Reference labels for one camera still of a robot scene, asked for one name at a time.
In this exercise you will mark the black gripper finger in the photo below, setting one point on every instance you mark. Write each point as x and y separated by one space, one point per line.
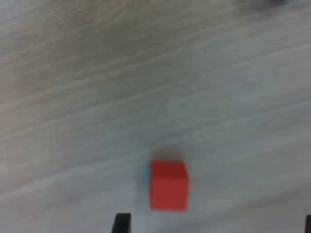
308 224
121 223

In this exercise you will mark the red cube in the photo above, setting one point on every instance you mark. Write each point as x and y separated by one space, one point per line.
170 187

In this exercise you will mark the blue tape mark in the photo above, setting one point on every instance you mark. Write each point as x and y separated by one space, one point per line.
146 173

